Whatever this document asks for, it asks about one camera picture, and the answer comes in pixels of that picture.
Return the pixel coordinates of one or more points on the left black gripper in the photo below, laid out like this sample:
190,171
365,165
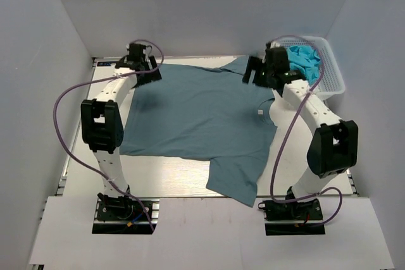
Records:
151,76

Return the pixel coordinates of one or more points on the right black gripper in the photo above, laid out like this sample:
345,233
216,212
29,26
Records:
255,64

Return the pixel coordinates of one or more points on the grey-blue t shirt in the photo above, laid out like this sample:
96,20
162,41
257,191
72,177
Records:
205,114

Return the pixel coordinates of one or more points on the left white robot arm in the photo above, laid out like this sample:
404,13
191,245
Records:
102,125

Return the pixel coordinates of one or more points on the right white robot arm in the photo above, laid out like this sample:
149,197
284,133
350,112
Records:
334,146

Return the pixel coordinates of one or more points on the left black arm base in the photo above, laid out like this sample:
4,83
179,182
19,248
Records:
124,216

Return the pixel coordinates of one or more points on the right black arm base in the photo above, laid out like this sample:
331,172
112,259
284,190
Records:
292,219

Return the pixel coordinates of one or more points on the bright blue t shirt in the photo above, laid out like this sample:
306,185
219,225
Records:
305,60

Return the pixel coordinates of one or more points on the white plastic basket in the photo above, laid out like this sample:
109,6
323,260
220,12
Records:
331,83

